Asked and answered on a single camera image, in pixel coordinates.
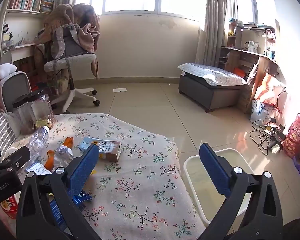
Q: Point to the white grey office chair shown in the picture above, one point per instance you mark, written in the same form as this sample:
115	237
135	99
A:
72	60

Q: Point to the brown blanket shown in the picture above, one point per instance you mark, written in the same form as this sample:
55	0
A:
67	12

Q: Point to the clear plastic bottle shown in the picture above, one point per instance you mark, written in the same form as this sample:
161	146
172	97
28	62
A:
37	140

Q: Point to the white paper sheet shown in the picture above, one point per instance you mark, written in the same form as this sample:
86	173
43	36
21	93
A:
119	90

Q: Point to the floral tablecloth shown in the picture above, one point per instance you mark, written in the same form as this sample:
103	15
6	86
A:
140	180

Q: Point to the crumpled silver wrapper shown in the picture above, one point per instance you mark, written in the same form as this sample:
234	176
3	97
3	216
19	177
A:
63	156

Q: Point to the grey quilted pillow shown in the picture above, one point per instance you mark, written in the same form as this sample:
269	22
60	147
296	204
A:
210	73

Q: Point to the white bag blue print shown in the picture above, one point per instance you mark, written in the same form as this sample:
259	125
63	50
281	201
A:
260	112

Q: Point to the wooden desk with shelves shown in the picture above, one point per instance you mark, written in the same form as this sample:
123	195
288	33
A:
262	62

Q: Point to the light blue packet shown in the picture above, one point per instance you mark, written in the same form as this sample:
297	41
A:
86	143

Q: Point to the orange peel piece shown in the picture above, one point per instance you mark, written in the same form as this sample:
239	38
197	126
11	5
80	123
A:
49	160

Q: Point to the white small appliance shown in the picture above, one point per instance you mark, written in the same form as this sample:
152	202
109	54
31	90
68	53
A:
252	46

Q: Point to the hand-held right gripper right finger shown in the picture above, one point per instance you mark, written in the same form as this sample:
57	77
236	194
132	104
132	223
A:
215	170

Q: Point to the white plush toy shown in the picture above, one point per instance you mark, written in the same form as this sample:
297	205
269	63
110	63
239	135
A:
5	70

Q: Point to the grey striped sofa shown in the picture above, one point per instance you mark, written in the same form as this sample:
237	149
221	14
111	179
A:
12	90

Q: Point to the jar with yellow label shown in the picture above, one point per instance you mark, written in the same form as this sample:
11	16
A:
43	112

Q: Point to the white desk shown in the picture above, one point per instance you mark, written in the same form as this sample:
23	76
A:
22	48

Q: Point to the white plastic trash bin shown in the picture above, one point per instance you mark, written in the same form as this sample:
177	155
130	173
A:
195	177

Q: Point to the white paper label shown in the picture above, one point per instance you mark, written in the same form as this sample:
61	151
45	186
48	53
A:
38	168

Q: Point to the red snack barrel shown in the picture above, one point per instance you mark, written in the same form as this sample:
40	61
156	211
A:
296	137

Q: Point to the dark grey ottoman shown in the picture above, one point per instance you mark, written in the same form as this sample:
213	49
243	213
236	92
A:
205	95

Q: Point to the grey curtain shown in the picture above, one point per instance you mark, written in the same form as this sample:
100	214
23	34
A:
216	22

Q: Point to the side window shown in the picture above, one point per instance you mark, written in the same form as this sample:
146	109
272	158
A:
245	0

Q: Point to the brown carton box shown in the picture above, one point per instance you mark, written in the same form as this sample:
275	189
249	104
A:
111	151

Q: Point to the grey backpack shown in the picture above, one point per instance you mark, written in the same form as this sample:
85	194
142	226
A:
70	42

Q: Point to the blue cardboard box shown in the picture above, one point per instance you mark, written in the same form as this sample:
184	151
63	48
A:
56	212

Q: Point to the pronged orange peel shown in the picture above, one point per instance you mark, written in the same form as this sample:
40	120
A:
68	142

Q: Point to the white bookshelf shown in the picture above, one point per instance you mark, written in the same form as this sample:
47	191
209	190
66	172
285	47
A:
22	11

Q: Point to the orange white plastic bag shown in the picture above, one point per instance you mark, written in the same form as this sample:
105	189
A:
270	87

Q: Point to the red paper cup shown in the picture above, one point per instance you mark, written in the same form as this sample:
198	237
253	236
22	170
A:
8	206

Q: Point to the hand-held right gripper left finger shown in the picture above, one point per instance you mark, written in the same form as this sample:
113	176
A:
86	165

